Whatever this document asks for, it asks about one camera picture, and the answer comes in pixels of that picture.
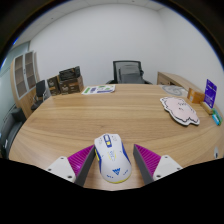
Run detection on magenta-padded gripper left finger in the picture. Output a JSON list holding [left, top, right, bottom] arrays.
[[45, 144, 96, 187]]

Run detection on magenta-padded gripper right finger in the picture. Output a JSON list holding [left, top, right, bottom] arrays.
[[133, 143, 184, 185]]

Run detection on white blue yellow computer mouse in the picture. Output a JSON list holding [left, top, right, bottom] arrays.
[[93, 133, 133, 184]]

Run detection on pink cloud-shaped mouse pad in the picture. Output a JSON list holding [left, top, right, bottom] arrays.
[[159, 96, 201, 127]]

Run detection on black sofa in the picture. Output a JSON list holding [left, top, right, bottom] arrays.
[[0, 107, 28, 159]]

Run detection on blue packet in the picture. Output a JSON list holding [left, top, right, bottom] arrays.
[[211, 111, 222, 127]]

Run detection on narrow wooden box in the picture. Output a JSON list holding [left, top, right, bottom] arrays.
[[200, 100, 216, 115]]

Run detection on wooden shelf unit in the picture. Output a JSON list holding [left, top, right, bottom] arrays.
[[9, 50, 40, 119]]

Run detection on small black office chair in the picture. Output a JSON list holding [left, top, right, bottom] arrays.
[[30, 79, 52, 112]]

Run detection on wide brown cardboard box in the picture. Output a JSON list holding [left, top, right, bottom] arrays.
[[58, 75, 85, 95]]

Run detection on small brown cardboard box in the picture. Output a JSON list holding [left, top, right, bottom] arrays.
[[46, 75, 62, 96]]

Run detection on purple package card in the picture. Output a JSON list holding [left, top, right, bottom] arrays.
[[203, 78, 218, 109]]

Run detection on white green leaflet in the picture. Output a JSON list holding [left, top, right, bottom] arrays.
[[81, 84, 117, 96]]

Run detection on wooden side desk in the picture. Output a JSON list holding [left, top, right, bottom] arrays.
[[156, 71, 204, 94]]

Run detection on black box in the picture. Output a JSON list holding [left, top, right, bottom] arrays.
[[58, 65, 81, 82]]

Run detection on grey backpack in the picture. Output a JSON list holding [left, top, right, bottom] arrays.
[[118, 64, 145, 84]]

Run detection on black mesh office chair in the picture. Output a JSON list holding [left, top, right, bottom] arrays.
[[105, 60, 153, 85]]

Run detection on clear sheet with grey ring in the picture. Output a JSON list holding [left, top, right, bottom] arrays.
[[161, 84, 189, 98]]

